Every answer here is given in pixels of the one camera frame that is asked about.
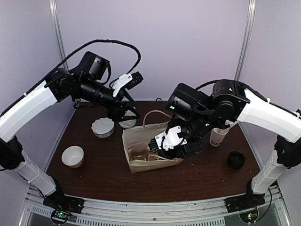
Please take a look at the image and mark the cardboard cup carrier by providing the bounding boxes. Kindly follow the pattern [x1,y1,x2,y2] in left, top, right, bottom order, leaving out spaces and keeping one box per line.
[128,148,153,161]

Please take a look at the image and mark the cream paper bag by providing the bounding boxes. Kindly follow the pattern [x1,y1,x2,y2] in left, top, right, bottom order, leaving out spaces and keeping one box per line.
[122,110,183,173]

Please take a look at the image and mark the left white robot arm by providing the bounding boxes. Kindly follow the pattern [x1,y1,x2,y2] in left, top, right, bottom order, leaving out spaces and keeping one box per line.
[0,51,143,209]

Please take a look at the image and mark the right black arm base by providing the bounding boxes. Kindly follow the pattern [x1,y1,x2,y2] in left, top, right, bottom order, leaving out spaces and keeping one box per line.
[224,194,265,213]

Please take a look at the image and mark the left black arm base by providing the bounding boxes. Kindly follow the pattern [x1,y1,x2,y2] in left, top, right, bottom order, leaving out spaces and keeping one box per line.
[43,191,85,214]

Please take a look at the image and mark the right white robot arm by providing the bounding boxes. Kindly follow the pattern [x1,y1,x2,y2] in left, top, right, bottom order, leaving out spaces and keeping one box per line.
[158,79,301,208]

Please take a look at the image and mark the stack of paper cups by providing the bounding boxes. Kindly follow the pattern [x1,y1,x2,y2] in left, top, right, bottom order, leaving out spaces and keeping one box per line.
[119,120,137,129]

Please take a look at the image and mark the white scalloped bowl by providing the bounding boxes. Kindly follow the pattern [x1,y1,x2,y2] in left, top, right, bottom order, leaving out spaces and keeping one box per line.
[91,118,115,138]

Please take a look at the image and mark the white cup holding straws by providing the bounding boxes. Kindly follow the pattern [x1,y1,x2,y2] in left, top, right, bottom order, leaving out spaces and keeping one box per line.
[209,128,230,147]

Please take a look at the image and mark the stack of black lids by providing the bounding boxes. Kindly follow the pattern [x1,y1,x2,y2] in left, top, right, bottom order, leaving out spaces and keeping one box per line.
[227,152,246,170]

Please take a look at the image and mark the white round bowl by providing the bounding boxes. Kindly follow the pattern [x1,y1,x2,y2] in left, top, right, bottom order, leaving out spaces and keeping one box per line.
[61,146,84,169]

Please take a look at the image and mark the aluminium front rail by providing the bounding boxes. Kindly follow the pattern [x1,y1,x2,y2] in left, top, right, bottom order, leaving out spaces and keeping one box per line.
[23,186,292,226]

